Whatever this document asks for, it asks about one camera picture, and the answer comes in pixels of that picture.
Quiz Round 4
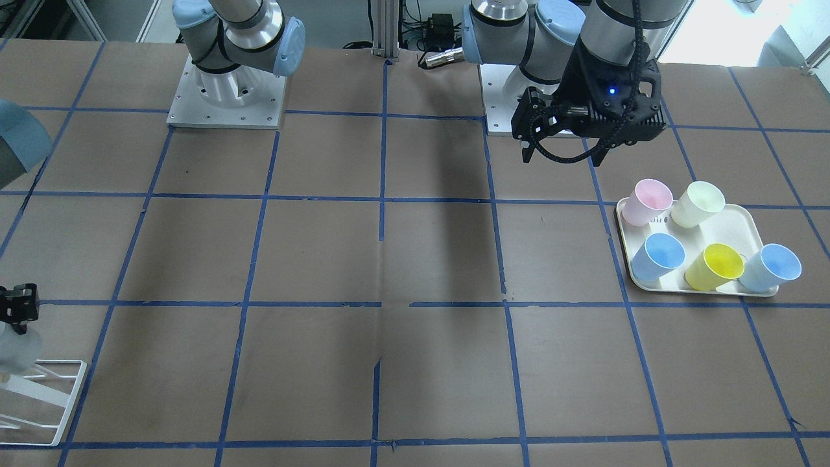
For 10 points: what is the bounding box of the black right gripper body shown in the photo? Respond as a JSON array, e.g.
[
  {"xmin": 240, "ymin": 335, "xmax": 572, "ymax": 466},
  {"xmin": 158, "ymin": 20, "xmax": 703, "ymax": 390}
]
[{"xmin": 1, "ymin": 283, "xmax": 40, "ymax": 335}]

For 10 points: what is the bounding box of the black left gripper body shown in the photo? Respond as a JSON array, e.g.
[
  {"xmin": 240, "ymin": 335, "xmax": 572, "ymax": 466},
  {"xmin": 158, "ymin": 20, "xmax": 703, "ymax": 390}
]
[{"xmin": 511, "ymin": 45, "xmax": 667, "ymax": 144}]

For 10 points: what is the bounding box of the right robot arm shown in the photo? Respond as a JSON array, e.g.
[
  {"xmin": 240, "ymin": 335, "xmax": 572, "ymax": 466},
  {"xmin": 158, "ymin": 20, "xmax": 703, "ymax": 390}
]
[{"xmin": 1, "ymin": 1, "xmax": 306, "ymax": 335}]

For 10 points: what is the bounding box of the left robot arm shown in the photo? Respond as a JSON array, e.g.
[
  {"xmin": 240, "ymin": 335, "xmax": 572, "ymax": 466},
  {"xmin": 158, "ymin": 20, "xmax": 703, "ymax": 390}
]
[{"xmin": 460, "ymin": 1, "xmax": 687, "ymax": 166}]

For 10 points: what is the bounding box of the pink plastic cup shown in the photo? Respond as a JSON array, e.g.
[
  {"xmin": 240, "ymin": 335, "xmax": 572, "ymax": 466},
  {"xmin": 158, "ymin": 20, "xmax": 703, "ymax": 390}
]
[{"xmin": 621, "ymin": 178, "xmax": 674, "ymax": 227}]

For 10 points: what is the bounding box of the pale green plastic cup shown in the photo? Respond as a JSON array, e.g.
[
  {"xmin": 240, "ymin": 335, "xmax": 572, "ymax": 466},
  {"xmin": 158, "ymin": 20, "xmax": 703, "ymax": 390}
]
[{"xmin": 670, "ymin": 180, "xmax": 726, "ymax": 228}]

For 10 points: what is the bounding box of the yellow plastic cup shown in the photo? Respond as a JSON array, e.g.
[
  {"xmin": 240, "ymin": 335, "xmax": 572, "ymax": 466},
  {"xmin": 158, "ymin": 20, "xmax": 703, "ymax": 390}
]
[{"xmin": 684, "ymin": 243, "xmax": 745, "ymax": 291}]

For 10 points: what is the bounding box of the light blue plastic cup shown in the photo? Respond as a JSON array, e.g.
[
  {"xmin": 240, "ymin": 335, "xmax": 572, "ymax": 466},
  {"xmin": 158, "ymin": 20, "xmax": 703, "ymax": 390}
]
[{"xmin": 739, "ymin": 243, "xmax": 803, "ymax": 293}]

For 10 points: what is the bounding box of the silver flashlight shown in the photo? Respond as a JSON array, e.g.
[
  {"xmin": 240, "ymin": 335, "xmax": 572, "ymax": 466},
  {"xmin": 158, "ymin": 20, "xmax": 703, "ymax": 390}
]
[{"xmin": 418, "ymin": 47, "xmax": 464, "ymax": 70}]

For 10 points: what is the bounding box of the cream plastic tray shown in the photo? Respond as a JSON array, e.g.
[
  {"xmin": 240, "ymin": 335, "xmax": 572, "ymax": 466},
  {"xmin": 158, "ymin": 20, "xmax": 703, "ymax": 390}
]
[{"xmin": 615, "ymin": 197, "xmax": 779, "ymax": 298}]

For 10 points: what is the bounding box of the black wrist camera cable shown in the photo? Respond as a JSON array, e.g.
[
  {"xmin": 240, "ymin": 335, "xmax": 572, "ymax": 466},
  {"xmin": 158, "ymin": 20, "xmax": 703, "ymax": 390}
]
[{"xmin": 528, "ymin": 0, "xmax": 651, "ymax": 165}]

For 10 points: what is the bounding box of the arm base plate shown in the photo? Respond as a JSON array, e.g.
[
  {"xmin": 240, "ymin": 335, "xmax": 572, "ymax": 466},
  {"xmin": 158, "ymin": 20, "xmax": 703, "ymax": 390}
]
[
  {"xmin": 479, "ymin": 64, "xmax": 584, "ymax": 137},
  {"xmin": 166, "ymin": 56, "xmax": 288, "ymax": 130}
]

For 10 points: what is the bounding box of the white wire cup rack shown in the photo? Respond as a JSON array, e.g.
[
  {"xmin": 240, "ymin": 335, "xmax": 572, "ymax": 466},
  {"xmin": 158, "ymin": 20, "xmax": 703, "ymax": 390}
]
[{"xmin": 2, "ymin": 359, "xmax": 87, "ymax": 448}]

